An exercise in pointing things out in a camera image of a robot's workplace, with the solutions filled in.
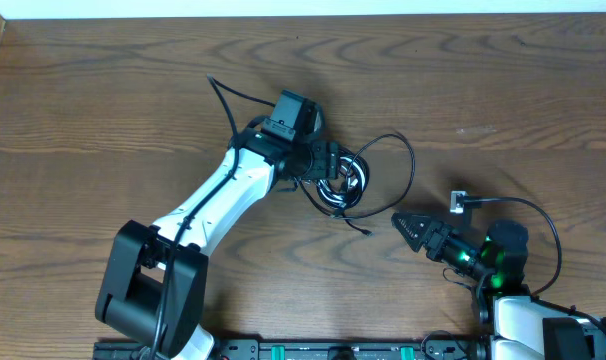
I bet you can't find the white USB cable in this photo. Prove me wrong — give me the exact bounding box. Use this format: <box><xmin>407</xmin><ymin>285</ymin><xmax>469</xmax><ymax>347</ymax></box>
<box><xmin>317</xmin><ymin>157</ymin><xmax>369</xmax><ymax>209</ymax></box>

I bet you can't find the black USB cable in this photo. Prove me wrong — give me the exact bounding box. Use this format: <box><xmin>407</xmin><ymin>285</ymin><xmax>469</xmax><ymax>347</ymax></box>
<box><xmin>295</xmin><ymin>132</ymin><xmax>417</xmax><ymax>237</ymax></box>

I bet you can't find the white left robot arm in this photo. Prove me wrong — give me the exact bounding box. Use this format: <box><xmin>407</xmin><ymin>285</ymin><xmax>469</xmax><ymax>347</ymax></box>
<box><xmin>95</xmin><ymin>128</ymin><xmax>339</xmax><ymax>359</ymax></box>

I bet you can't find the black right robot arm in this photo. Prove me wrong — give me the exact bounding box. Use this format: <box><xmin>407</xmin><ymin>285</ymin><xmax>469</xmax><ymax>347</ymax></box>
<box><xmin>391</xmin><ymin>212</ymin><xmax>606</xmax><ymax>359</ymax></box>

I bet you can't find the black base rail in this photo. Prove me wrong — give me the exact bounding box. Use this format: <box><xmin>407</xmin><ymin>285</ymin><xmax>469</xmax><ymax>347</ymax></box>
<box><xmin>92</xmin><ymin>337</ymin><xmax>489</xmax><ymax>360</ymax></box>

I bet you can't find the left camera cable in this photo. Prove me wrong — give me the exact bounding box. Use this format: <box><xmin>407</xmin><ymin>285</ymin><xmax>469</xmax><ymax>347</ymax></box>
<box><xmin>147</xmin><ymin>73</ymin><xmax>277</xmax><ymax>360</ymax></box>

